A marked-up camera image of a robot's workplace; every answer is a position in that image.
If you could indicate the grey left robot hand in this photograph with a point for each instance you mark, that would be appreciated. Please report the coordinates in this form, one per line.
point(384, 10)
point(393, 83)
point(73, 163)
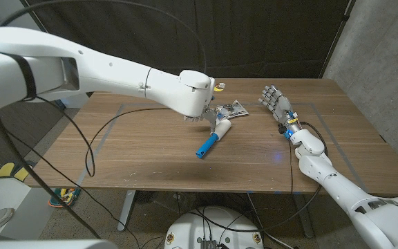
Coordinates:
point(213, 114)

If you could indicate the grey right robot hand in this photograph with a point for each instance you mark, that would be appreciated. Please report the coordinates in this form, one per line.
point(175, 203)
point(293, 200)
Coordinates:
point(280, 105)

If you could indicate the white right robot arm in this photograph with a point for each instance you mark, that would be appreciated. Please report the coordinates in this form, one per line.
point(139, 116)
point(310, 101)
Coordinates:
point(340, 186)

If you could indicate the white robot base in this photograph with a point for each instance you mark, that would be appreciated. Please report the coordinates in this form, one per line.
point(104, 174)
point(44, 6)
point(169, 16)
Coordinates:
point(192, 228)

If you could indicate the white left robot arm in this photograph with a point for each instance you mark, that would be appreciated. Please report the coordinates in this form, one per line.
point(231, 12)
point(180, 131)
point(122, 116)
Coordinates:
point(116, 76)

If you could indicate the printed plastic package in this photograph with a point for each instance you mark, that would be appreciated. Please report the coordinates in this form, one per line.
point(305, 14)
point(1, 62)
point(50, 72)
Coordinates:
point(237, 110)

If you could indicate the black fabric backdrop curtain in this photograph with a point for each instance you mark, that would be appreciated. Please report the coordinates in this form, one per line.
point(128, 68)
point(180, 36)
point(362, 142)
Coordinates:
point(254, 34)

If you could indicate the black backdrop stand pole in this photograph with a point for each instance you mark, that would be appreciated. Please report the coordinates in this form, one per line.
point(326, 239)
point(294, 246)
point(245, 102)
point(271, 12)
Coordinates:
point(32, 14)
point(337, 36)

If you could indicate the grey metal table leg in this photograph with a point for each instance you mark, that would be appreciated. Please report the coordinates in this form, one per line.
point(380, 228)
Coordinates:
point(127, 207)
point(304, 218)

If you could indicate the colourful green orange shoe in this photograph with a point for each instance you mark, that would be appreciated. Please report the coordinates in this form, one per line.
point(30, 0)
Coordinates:
point(62, 197)

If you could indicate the white robot torso edge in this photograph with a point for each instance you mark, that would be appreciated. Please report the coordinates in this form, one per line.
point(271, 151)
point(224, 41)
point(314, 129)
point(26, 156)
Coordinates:
point(47, 245)

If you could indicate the white floor platform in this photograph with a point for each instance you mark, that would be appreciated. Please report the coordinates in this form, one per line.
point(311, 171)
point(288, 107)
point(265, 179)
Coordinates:
point(23, 207)

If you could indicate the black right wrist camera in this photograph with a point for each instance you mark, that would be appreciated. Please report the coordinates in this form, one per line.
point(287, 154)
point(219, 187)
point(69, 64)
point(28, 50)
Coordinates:
point(282, 128)

